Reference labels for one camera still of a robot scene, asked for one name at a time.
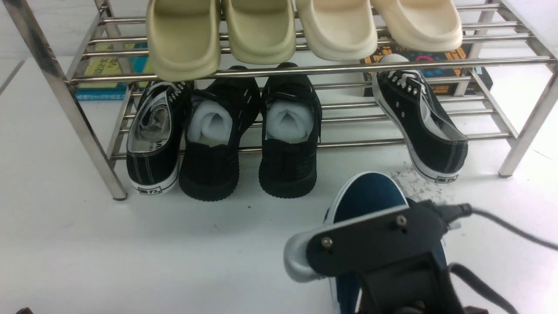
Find black colourful book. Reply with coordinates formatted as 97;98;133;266
359;43;493;97

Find cream foam slipper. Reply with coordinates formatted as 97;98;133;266
295;0;378;61

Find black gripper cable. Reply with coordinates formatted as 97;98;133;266
429;203;558;314

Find black knit sneaker left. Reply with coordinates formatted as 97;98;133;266
179;77;262;201

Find navy canvas sneaker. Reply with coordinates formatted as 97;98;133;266
323;171;449;314

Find olive green foam slipper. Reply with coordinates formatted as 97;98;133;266
146;0;221;82

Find yellow and blue book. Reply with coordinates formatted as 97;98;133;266
75;56;152;101

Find black canvas sneaker white laces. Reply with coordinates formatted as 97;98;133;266
371;69;468;184

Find light green foam slipper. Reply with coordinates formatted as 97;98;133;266
221;0;296;65

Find stainless steel shoe rack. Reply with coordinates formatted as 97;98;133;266
3;0;557;201

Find black canvas sneaker white sole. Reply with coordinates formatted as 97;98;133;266
126;80;195;195

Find black knit sneaker right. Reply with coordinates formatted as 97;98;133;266
259;73;323;198

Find beige foam slipper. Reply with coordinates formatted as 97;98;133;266
370;0;463;52

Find black knit sneaker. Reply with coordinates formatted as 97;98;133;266
179;77;262;201
259;73;323;198

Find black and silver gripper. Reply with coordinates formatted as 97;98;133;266
283;201;466;314

